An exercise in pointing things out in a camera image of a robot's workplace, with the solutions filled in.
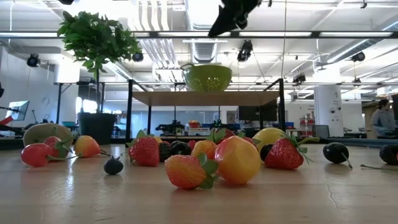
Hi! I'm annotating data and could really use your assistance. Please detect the grey box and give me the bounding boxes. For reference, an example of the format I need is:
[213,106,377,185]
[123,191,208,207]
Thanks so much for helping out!
[312,124,330,139]

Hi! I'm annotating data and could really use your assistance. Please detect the thin hanging cable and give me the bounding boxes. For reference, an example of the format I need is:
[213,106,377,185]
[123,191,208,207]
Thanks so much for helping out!
[281,0,287,78]

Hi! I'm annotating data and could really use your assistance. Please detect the large yellow-red peach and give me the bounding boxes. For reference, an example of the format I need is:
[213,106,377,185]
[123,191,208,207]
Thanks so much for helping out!
[213,135,262,186]

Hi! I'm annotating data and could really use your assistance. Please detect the green colander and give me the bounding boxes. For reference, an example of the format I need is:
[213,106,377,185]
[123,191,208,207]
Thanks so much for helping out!
[180,63,233,92]

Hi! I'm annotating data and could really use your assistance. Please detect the yellow lemon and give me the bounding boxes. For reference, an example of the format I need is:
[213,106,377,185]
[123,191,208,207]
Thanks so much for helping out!
[252,127,287,150]

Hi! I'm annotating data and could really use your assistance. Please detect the green potted plant black pot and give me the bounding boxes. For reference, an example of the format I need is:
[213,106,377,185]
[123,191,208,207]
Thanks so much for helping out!
[57,10,144,146]

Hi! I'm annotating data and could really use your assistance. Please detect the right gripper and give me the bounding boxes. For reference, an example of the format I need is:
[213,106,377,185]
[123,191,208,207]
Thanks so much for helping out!
[207,0,262,38]

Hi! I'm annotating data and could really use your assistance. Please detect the black ceiling camera device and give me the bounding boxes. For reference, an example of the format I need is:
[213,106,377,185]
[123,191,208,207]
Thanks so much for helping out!
[236,39,254,63]

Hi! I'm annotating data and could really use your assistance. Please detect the red strawberry green leaves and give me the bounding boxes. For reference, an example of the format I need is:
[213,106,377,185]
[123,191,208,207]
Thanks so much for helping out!
[238,130,262,146]
[206,127,236,143]
[264,133,320,170]
[43,136,74,159]
[126,129,161,167]

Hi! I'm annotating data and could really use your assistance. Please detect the wooden shelf riser black legs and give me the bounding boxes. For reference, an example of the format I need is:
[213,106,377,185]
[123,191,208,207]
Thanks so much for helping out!
[126,77,287,144]

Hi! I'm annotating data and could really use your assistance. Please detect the brown-green kiwi fruit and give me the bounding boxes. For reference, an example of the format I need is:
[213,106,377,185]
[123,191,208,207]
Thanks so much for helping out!
[23,123,75,147]

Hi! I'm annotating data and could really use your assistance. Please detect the red cherry with stem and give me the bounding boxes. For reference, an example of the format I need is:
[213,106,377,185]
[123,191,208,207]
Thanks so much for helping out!
[20,142,80,168]

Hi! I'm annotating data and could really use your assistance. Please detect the person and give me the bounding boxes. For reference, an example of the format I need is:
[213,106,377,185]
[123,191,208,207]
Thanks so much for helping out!
[371,98,398,138]

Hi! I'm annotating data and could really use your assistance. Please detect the dark background monitor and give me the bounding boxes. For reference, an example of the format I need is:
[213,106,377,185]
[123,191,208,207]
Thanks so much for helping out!
[238,105,279,122]

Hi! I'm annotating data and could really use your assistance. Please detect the black background rack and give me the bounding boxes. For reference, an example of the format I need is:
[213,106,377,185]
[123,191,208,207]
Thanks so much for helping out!
[54,81,105,125]

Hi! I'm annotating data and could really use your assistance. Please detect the small dark blueberry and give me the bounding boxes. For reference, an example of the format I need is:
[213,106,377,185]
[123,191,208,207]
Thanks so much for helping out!
[103,156,124,175]

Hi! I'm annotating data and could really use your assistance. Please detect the white round column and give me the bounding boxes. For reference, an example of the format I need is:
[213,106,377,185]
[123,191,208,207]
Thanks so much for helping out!
[313,85,345,138]

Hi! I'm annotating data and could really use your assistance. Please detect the orange-red strawberry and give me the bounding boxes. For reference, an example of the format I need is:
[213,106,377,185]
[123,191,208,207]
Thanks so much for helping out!
[164,152,220,190]

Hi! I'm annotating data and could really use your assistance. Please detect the tilted monitor on arm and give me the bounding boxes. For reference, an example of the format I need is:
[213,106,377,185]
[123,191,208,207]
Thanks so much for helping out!
[5,100,30,121]

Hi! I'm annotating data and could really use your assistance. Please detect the blackberry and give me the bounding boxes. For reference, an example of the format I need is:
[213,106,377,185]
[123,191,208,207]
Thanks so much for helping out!
[158,142,173,163]
[378,143,398,166]

